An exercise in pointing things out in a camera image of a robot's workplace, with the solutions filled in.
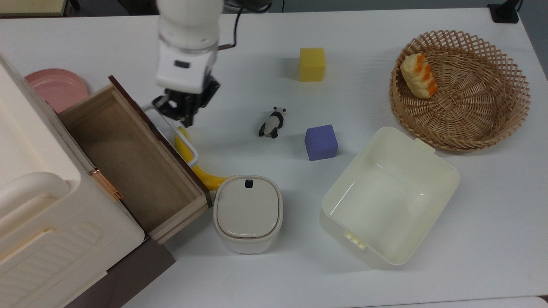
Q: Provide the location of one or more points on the beige mini trash bin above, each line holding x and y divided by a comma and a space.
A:
248, 211

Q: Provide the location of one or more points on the light wooden desk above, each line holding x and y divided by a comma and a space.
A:
30, 6

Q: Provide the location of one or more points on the woven wicker basket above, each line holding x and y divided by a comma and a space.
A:
471, 107

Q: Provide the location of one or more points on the small panda figurine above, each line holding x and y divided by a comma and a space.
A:
272, 124

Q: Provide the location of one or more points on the yellow foam cube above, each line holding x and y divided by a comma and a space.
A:
312, 64

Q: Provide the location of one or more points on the pink plastic plate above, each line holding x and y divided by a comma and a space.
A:
55, 87

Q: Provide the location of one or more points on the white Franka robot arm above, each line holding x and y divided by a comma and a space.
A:
188, 25

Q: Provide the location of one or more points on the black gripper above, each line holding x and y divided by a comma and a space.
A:
195, 96

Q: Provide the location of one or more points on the toy bread loaf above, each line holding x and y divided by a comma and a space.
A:
417, 77

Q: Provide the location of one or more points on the copper box latch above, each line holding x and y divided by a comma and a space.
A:
107, 184

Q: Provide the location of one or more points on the cream plastic storage box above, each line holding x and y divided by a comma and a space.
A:
51, 214

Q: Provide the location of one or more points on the black table clamp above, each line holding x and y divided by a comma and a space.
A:
504, 12

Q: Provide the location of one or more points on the yellow toy banana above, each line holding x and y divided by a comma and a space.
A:
205, 179

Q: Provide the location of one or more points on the cream plastic tub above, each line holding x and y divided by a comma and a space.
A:
385, 201

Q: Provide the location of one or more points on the purple foam cube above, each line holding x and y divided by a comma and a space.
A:
321, 143

